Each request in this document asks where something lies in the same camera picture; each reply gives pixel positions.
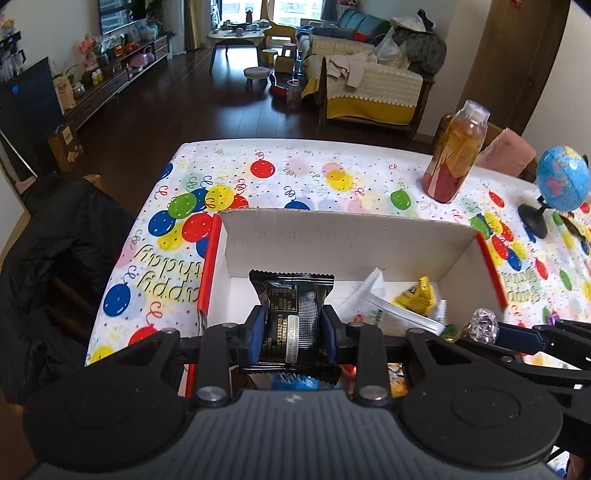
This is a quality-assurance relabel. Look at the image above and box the brown cardboard box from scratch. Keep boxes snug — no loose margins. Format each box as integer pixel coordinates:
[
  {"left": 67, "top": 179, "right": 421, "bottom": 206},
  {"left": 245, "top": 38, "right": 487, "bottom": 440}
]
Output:
[{"left": 47, "top": 124, "right": 85, "bottom": 175}]

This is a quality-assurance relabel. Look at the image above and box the orange drink bottle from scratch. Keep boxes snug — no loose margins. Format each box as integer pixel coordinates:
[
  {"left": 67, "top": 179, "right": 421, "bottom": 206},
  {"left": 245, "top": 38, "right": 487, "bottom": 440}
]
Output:
[{"left": 421, "top": 99, "right": 491, "bottom": 205}]

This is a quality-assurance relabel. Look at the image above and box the balloon printed tablecloth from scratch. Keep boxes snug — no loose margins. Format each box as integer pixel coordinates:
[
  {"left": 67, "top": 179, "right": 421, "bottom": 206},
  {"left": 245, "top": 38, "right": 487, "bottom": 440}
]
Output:
[{"left": 84, "top": 140, "right": 591, "bottom": 467}]

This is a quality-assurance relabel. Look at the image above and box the beige garment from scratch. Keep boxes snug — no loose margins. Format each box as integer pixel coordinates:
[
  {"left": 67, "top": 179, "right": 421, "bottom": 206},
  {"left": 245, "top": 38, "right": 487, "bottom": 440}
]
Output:
[{"left": 324, "top": 52, "right": 380, "bottom": 89}]

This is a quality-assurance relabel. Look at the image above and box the sofa with yellow cover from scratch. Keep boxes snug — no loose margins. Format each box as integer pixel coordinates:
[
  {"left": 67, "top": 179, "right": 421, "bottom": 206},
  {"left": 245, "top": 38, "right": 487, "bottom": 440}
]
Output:
[{"left": 295, "top": 9, "right": 435, "bottom": 136}]

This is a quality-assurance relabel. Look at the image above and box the blue desk globe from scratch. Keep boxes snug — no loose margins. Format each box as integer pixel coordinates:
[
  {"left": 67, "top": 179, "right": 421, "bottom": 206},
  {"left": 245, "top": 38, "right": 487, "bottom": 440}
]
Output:
[{"left": 517, "top": 145, "right": 591, "bottom": 239}]

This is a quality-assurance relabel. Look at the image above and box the black jacket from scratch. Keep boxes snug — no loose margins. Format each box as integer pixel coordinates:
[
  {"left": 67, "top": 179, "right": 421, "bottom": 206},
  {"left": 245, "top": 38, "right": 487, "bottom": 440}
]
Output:
[{"left": 0, "top": 178, "right": 140, "bottom": 408}]

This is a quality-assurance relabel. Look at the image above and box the wooden chair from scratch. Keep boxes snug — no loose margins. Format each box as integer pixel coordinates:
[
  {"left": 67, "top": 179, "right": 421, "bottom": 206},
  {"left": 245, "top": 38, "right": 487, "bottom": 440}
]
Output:
[
  {"left": 9, "top": 173, "right": 112, "bottom": 416},
  {"left": 433, "top": 113, "right": 540, "bottom": 182}
]

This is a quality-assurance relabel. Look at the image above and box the dark packet with red label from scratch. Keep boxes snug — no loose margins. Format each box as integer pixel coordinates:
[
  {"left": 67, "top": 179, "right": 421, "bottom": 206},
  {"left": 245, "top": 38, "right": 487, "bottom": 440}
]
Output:
[{"left": 560, "top": 211, "right": 591, "bottom": 241}]

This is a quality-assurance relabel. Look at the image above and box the black snack packet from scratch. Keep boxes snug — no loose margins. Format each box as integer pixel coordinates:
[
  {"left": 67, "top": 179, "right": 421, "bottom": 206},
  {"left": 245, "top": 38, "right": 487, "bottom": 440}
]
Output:
[{"left": 248, "top": 270, "right": 342, "bottom": 385}]

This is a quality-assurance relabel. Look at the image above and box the wooden door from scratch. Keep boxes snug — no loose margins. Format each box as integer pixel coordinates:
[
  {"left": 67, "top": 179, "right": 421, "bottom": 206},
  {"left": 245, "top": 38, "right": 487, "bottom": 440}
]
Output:
[{"left": 456, "top": 0, "right": 572, "bottom": 136}]

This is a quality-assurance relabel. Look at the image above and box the white stick packet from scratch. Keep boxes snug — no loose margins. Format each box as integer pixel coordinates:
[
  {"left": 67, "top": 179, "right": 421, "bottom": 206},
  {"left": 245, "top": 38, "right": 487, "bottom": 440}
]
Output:
[
  {"left": 365, "top": 295, "right": 450, "bottom": 336},
  {"left": 336, "top": 268, "right": 387, "bottom": 319}
]

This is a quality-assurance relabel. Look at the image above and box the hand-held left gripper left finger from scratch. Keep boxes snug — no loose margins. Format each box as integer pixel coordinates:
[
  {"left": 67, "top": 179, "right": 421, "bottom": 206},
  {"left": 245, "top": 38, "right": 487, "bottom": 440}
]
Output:
[{"left": 111, "top": 306, "right": 269, "bottom": 405}]

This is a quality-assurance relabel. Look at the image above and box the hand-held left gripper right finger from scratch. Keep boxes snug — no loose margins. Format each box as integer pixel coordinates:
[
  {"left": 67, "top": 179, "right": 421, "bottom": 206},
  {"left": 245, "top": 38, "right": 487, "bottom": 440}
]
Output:
[{"left": 322, "top": 305, "right": 482, "bottom": 400}]

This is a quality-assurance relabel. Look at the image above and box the round coffee table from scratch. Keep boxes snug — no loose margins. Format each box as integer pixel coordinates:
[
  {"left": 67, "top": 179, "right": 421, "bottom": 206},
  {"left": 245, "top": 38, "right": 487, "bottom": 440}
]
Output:
[{"left": 207, "top": 19, "right": 274, "bottom": 73}]

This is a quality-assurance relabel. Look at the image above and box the wooden tv cabinet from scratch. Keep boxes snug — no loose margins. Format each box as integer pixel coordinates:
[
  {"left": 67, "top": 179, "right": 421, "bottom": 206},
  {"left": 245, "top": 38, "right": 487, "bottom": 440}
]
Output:
[{"left": 51, "top": 33, "right": 170, "bottom": 131}]

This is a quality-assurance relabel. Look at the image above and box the black television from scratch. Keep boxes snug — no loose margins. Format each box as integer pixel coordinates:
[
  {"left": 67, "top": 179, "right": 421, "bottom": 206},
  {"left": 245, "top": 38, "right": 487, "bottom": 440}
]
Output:
[{"left": 0, "top": 56, "right": 64, "bottom": 174}]

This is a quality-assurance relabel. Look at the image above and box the round grey stool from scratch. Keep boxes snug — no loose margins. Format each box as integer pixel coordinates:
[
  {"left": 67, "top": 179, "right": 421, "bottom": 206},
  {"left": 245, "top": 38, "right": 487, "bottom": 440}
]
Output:
[{"left": 243, "top": 66, "right": 271, "bottom": 92}]

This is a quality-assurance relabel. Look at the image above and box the red and white cardboard box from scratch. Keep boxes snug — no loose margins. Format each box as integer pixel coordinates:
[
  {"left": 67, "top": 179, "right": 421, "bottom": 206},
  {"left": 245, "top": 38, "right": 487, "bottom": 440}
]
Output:
[{"left": 184, "top": 208, "right": 509, "bottom": 398}]

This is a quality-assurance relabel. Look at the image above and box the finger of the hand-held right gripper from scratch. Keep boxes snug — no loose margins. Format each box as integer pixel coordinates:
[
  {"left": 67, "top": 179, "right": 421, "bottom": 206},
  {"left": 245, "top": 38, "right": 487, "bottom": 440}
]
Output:
[
  {"left": 455, "top": 338, "right": 591, "bottom": 394},
  {"left": 495, "top": 318, "right": 591, "bottom": 357}
]

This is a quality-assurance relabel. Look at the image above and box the pile of clothes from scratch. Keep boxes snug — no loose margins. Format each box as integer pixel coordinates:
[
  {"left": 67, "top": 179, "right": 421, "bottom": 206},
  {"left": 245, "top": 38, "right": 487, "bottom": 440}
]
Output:
[{"left": 390, "top": 8, "right": 448, "bottom": 78}]

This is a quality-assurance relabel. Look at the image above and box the clear water bottle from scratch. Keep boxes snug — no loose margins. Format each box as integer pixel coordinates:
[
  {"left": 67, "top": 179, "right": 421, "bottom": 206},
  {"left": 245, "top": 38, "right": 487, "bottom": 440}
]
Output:
[{"left": 285, "top": 78, "right": 304, "bottom": 112}]

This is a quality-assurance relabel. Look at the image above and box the silver foil candy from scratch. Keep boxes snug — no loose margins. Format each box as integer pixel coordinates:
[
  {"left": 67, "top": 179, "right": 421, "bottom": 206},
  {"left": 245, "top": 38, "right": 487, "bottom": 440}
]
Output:
[{"left": 465, "top": 307, "right": 500, "bottom": 345}]

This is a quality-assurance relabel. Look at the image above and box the yellow crumpled snack packet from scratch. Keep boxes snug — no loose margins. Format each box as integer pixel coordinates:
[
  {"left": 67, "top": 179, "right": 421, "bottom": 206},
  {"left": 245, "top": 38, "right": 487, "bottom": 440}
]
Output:
[{"left": 394, "top": 276, "right": 438, "bottom": 318}]

